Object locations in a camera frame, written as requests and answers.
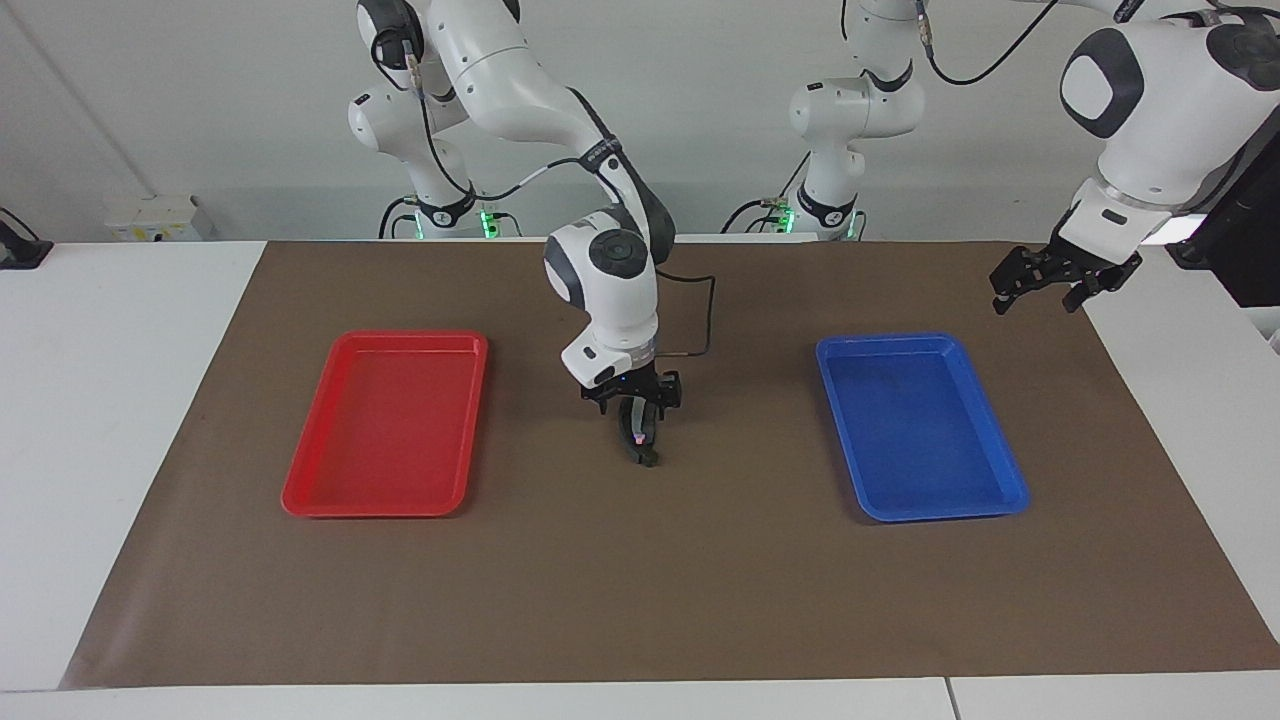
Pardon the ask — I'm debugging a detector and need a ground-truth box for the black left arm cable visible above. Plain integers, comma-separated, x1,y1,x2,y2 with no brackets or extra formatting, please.
912,0,1063,87

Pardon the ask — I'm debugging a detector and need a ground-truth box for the black clamp mount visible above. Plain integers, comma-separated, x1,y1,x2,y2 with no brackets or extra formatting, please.
0,207,54,271

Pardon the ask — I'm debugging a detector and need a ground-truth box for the black base cable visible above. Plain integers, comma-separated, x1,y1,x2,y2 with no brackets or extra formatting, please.
722,150,813,237
378,195,421,241

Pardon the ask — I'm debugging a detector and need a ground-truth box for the blue plastic tray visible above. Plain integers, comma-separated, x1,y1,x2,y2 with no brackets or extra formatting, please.
815,333,1031,523

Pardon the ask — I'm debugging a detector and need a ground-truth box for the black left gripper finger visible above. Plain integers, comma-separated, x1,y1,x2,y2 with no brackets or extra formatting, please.
989,246,1046,316
1062,268,1126,313

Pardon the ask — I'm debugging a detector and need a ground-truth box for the red plastic tray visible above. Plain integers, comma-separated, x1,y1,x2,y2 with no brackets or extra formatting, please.
281,330,490,519

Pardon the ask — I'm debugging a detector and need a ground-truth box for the white wall socket box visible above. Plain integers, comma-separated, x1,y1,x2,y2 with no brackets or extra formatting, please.
103,195,216,243

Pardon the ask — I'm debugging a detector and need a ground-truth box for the brown table mat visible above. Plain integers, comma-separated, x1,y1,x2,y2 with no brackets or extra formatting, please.
60,240,1280,691

